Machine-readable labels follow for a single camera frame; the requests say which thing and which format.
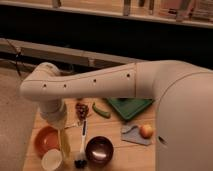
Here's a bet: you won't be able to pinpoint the orange bowl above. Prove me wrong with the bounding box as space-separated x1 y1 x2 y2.
34 126 59 158

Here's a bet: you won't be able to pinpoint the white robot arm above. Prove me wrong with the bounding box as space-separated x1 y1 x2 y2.
20 60 213 171

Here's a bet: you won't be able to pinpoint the yellow banana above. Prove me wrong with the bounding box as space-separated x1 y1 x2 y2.
58 129 70 159

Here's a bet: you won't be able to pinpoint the green plastic tray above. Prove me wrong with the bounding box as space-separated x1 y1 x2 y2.
106 98 153 121

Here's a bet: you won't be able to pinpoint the green pepper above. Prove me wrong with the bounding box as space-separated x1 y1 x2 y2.
92 102 111 119

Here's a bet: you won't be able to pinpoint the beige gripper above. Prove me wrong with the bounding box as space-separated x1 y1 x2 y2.
47 114 67 130

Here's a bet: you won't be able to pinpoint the white paper cup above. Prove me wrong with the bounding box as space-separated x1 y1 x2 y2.
41 149 63 171

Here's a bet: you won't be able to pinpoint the wooden board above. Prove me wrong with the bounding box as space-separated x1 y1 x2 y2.
23 99 155 171

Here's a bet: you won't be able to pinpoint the dark red grapes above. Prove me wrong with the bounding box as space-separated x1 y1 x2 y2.
75 103 89 120

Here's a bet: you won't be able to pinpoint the dark purple bowl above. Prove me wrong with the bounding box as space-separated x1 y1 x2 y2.
85 136 114 167

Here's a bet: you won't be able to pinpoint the red yellow apple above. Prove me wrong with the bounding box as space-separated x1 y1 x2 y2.
139 124 153 138

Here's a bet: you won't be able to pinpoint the grey cloth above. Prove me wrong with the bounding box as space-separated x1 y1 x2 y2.
121 124 151 146

